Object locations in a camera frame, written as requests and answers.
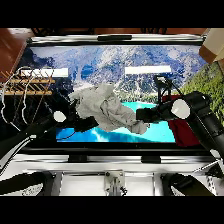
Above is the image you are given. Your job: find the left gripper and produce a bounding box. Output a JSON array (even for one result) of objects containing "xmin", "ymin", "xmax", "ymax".
[{"xmin": 73, "ymin": 116, "xmax": 100, "ymax": 133}]

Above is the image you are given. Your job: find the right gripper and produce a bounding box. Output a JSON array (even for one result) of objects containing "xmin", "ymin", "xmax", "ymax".
[{"xmin": 135, "ymin": 106, "xmax": 163, "ymax": 124}]

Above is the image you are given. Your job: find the grey garment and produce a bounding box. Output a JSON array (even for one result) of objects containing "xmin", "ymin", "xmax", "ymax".
[{"xmin": 67, "ymin": 82, "xmax": 151, "ymax": 136}]

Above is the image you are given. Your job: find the red garment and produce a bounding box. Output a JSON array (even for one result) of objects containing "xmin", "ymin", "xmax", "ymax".
[{"xmin": 162, "ymin": 94, "xmax": 201, "ymax": 148}]

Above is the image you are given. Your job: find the brown clothes hanger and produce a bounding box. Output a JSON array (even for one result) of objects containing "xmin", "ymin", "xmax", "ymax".
[
  {"xmin": 0, "ymin": 84, "xmax": 54, "ymax": 98},
  {"xmin": 0, "ymin": 69, "xmax": 57, "ymax": 85}
]

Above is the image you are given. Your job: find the cardboard box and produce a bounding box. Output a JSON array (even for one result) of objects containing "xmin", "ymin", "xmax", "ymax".
[{"xmin": 198, "ymin": 28, "xmax": 224, "ymax": 65}]

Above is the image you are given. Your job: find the black cable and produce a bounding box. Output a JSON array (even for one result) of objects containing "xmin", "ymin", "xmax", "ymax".
[{"xmin": 55, "ymin": 129, "xmax": 77, "ymax": 142}]

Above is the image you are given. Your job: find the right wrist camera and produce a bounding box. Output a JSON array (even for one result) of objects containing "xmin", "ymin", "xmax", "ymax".
[{"xmin": 152, "ymin": 75, "xmax": 175, "ymax": 108}]

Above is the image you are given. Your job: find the silver frame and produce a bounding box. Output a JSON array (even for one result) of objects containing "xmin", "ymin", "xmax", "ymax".
[{"xmin": 0, "ymin": 33, "xmax": 224, "ymax": 197}]

